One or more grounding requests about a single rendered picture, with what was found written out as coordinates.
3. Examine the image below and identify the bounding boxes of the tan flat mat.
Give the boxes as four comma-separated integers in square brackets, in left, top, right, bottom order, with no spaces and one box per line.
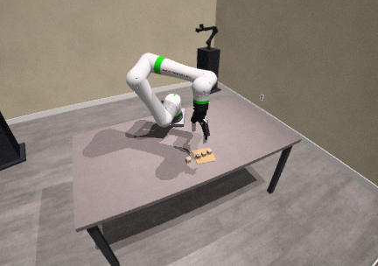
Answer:
[192,148,216,164]

